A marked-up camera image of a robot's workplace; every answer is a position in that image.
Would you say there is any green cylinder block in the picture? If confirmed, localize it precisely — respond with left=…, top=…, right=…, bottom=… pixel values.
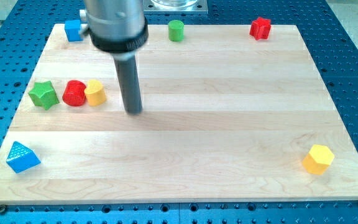
left=168, top=20, right=185, bottom=42

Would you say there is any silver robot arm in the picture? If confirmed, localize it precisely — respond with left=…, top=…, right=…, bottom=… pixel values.
left=82, top=0, right=149, bottom=114

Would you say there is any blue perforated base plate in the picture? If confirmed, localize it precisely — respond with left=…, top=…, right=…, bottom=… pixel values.
left=0, top=1, right=358, bottom=223

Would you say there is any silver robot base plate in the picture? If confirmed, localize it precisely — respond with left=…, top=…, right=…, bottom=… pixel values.
left=143, top=0, right=208, bottom=15

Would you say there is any blue cube block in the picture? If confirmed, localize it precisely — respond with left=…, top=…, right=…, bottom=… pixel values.
left=64, top=20, right=83, bottom=42

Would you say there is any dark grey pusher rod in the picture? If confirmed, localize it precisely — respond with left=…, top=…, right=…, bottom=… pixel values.
left=114, top=56, right=142, bottom=114

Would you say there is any red round block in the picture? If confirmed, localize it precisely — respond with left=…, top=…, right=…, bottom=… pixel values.
left=62, top=80, right=86, bottom=106

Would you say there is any red star block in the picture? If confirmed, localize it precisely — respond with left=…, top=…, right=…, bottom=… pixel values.
left=249, top=17, right=271, bottom=40

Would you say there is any green star block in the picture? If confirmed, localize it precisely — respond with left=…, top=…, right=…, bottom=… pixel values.
left=28, top=81, right=60, bottom=110

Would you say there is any yellow hexagon block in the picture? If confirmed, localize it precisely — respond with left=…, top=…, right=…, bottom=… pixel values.
left=301, top=144, right=335, bottom=175

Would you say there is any wooden board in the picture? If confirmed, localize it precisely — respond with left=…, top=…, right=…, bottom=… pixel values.
left=0, top=24, right=358, bottom=205

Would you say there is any yellow heart block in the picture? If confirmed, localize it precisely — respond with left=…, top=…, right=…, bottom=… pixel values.
left=84, top=80, right=106, bottom=106

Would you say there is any blue triangle block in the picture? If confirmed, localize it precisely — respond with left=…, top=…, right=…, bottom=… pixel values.
left=6, top=141, right=41, bottom=174

